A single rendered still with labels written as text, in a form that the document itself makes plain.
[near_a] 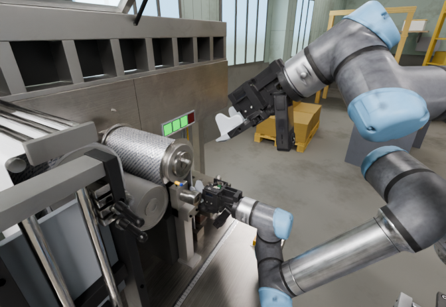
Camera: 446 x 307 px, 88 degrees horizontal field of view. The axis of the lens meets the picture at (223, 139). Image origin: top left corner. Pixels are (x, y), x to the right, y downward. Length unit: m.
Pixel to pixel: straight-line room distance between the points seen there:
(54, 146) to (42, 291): 0.19
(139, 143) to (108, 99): 0.24
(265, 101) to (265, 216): 0.34
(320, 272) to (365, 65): 0.44
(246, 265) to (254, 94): 0.60
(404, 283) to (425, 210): 1.72
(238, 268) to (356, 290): 1.34
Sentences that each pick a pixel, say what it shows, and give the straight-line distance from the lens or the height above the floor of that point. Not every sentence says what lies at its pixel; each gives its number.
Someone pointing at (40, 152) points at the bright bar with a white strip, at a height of 1.44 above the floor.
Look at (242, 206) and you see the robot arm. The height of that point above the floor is 1.14.
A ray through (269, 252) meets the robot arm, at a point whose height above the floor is 1.05.
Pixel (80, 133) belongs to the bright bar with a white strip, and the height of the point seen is 1.45.
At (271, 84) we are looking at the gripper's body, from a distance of 0.45.
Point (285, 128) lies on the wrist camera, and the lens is 0.44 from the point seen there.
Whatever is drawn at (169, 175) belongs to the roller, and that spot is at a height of 1.24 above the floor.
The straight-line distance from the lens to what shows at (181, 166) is 0.67.
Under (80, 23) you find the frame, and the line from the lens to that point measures 0.85.
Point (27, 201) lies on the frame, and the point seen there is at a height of 1.44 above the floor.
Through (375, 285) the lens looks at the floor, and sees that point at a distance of 2.17.
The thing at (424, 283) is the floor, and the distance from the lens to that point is 2.37.
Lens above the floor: 1.59
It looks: 25 degrees down
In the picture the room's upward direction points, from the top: straight up
